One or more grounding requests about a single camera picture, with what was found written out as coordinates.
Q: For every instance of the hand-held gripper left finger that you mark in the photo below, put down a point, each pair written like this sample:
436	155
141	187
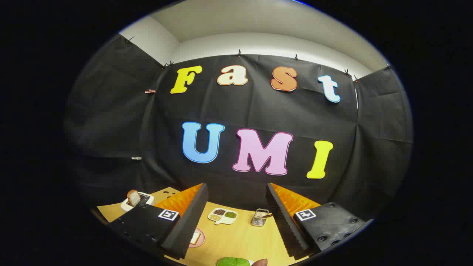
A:
188	225

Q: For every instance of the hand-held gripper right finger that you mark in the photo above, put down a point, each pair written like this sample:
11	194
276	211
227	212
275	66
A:
282	221

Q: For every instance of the green lettuce leaf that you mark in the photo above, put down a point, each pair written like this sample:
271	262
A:
232	262

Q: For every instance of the toasted white bread slice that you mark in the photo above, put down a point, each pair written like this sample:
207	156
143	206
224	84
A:
133	198

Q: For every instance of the pink plate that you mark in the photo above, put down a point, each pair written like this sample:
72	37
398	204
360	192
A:
201	236

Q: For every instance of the yellow soybeans pile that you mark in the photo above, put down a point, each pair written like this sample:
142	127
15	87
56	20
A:
215	217

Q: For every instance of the white divided dish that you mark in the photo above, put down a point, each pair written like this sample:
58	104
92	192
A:
221	221

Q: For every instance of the dark red beans pile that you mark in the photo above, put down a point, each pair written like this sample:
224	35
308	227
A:
219	212

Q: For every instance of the green mung beans pile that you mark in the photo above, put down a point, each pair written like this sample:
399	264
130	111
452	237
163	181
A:
230	214

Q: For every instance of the white toaster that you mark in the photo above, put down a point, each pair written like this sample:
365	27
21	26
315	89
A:
149	194

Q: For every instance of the black backdrop cloth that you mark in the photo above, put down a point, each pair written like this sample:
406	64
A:
258	111

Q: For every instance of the row of black cloth clips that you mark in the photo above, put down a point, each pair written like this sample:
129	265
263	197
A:
239	53

